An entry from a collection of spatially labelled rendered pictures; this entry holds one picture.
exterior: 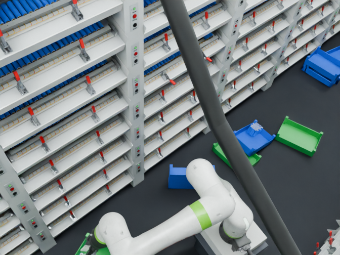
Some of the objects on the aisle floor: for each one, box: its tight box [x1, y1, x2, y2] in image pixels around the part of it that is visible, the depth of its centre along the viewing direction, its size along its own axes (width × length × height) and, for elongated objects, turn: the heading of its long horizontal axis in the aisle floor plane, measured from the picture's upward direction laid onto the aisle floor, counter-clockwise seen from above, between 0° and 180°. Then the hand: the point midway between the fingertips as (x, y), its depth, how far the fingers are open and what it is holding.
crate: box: [211, 142, 262, 170], centre depth 275 cm, size 30×20×8 cm
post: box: [111, 0, 144, 187], centre depth 194 cm, size 20×9×175 cm, turn 39°
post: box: [202, 0, 247, 135], centre depth 223 cm, size 20×9×175 cm, turn 39°
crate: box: [275, 116, 323, 157], centre depth 287 cm, size 30×20×8 cm
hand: (85, 252), depth 174 cm, fingers open, 3 cm apart
